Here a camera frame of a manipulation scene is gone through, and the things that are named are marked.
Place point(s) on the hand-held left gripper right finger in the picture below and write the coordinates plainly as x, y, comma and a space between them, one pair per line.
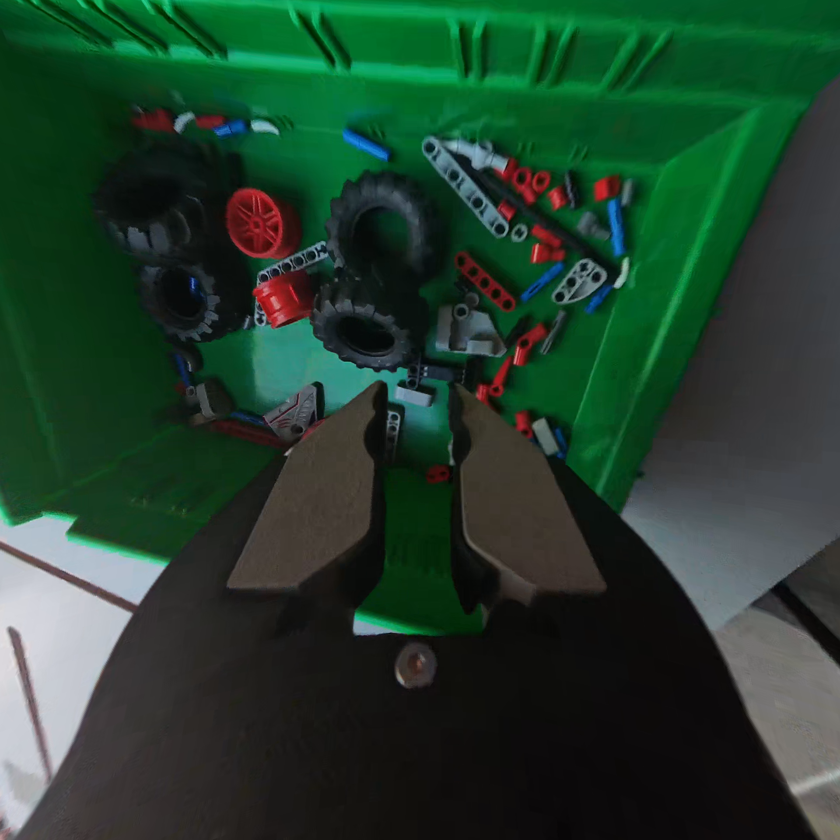
518, 518

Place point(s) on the pile of small lego pieces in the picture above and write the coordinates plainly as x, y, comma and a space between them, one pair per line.
466, 328

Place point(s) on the green plastic bin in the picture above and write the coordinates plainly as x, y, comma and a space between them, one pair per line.
394, 79

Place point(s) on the black lego tire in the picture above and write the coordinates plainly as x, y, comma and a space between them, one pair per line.
157, 315
328, 328
420, 216
131, 226

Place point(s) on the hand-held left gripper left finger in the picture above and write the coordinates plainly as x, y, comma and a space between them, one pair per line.
308, 512

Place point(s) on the red lego wheel rim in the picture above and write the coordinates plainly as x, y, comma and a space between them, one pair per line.
282, 298
262, 223

